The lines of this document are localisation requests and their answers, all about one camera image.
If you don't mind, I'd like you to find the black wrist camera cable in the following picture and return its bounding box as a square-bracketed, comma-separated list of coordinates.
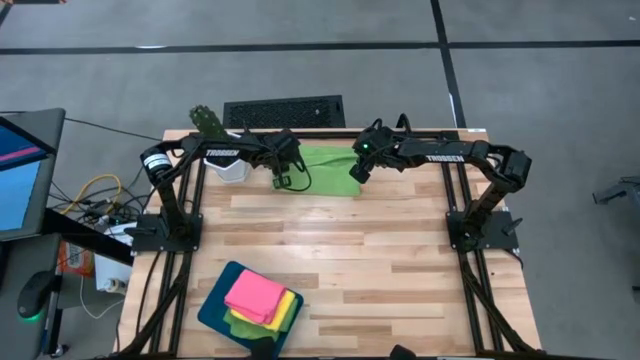
[272, 149, 314, 194]

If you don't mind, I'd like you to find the orange package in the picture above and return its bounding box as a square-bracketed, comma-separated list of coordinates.
[56, 239, 97, 279]

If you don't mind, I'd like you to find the black rounded object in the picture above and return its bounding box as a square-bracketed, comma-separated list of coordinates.
[249, 336, 277, 360]
[389, 343, 417, 360]

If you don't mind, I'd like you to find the grey floor stand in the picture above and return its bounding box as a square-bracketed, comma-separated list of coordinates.
[592, 174, 640, 206]

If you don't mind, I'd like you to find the green microfiber towel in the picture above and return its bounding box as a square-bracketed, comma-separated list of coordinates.
[222, 297, 300, 343]
[271, 143, 363, 198]

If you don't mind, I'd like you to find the white adapter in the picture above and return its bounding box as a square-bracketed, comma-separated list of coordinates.
[103, 222, 137, 248]

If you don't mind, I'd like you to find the blue plastic tray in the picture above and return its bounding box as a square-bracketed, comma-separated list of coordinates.
[196, 260, 305, 360]

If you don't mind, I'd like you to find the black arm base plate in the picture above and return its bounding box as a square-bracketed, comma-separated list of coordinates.
[130, 212, 205, 254]
[446, 208, 525, 252]

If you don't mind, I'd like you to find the yellow microfiber towel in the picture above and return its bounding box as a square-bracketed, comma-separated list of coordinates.
[229, 288, 298, 333]

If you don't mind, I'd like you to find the black desk beam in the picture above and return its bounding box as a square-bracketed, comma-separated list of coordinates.
[41, 207, 137, 267]

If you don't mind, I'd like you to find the dark grey desk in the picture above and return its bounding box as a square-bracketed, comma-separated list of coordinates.
[0, 232, 65, 360]

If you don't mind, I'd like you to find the white box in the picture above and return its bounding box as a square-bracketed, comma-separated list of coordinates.
[93, 252, 134, 295]

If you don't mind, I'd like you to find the monitor with blue screen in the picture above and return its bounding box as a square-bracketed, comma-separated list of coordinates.
[0, 107, 67, 243]

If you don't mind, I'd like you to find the black aluminium table frame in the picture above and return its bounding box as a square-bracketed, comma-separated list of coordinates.
[113, 127, 540, 360]

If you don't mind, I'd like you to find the white cable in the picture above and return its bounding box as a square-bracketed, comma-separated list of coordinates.
[78, 288, 127, 321]

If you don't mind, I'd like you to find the white hexagonal plant pot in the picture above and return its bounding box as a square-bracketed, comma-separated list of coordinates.
[202, 131, 252, 185]

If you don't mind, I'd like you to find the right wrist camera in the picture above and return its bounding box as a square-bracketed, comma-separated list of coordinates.
[348, 162, 373, 186]

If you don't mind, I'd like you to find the thin black floor cable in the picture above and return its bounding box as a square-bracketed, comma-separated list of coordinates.
[63, 116, 165, 144]

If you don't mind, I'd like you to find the pink microfiber towel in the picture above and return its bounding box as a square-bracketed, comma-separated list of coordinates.
[223, 268, 288, 327]

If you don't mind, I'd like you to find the black computer mouse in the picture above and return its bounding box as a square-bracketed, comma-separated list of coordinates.
[14, 271, 55, 323]

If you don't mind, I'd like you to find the black keyboard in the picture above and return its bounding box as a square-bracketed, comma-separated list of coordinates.
[222, 94, 347, 130]

